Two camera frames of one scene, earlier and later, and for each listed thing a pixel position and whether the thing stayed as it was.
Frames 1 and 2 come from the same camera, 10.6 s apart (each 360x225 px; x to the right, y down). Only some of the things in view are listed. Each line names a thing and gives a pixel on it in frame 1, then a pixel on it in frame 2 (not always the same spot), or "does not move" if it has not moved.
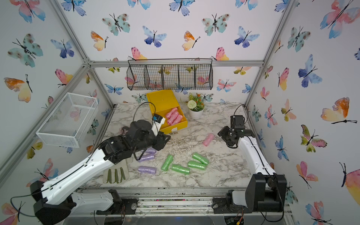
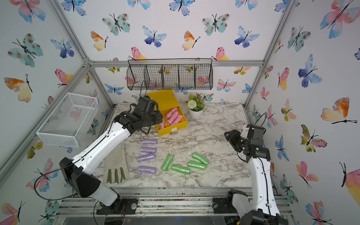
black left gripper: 163,139 → 158,118
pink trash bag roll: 168,115 does not move
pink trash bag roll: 177,120 does not move
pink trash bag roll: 209,137 → 161,125
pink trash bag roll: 172,117 does not move
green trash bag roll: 168,161 does not move
